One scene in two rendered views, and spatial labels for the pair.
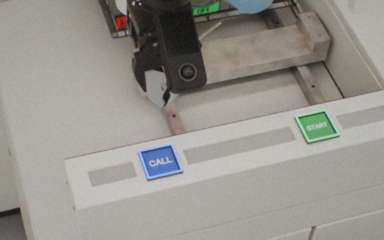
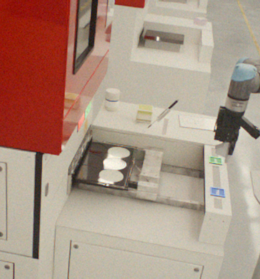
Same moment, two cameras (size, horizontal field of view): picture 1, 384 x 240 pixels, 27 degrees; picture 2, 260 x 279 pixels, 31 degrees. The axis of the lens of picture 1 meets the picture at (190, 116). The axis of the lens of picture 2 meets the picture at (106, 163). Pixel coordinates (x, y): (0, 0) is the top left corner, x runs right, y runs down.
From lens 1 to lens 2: 1.64 m
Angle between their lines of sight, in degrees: 50
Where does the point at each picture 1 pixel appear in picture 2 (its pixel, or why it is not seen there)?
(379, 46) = (184, 137)
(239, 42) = (146, 167)
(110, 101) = (144, 212)
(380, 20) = (172, 132)
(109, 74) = (129, 207)
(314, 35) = (159, 151)
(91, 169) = (214, 207)
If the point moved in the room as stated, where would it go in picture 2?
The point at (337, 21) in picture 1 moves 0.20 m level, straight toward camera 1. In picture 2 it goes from (162, 141) to (197, 158)
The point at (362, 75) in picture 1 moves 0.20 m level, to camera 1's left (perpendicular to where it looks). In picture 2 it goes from (186, 149) to (168, 165)
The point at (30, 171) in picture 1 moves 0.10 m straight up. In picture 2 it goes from (171, 244) to (176, 222)
